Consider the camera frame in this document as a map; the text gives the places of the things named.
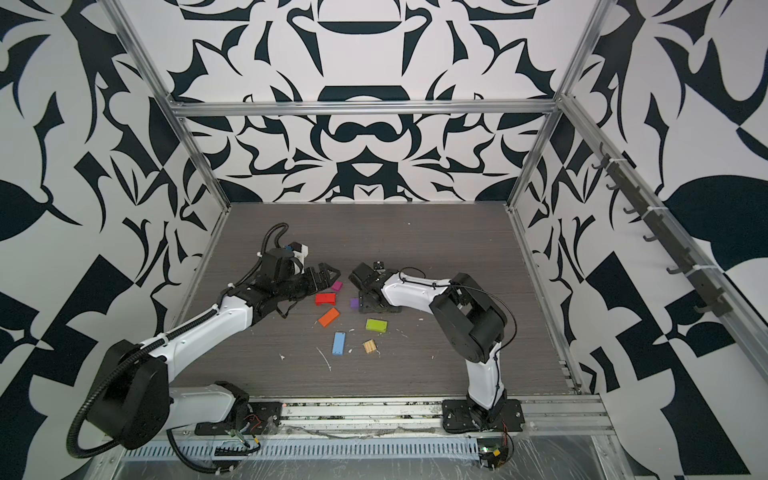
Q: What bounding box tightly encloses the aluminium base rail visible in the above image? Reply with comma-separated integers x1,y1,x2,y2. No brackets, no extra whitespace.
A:
101,395,616,442

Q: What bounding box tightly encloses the black wall hook rack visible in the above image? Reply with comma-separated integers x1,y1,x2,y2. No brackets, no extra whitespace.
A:
593,145,733,317

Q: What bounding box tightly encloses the light blue block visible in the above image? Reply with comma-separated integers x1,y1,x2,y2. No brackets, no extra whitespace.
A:
332,332,346,356

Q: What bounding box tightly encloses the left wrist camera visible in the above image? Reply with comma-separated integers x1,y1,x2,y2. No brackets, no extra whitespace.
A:
288,242,309,264

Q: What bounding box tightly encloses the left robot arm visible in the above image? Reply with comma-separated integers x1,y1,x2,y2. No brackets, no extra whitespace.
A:
67,243,341,458

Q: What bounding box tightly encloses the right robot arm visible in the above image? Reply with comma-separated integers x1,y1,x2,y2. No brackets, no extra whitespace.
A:
349,263,508,430

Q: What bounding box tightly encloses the red rectangular block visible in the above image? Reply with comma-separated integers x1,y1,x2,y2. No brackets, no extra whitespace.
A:
315,293,337,306

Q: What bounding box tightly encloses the left arm black hose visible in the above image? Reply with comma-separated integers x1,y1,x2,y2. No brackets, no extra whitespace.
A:
65,221,290,475

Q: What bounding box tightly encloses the green circuit board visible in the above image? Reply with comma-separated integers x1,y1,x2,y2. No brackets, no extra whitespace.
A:
477,437,515,470

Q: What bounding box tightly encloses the white slotted cable duct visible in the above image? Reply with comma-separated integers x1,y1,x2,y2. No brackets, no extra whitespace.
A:
119,437,481,462

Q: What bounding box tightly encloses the lime green block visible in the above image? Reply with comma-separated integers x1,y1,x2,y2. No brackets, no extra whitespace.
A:
365,319,388,333

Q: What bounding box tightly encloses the orange rectangular block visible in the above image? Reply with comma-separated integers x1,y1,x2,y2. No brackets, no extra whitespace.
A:
318,308,340,328

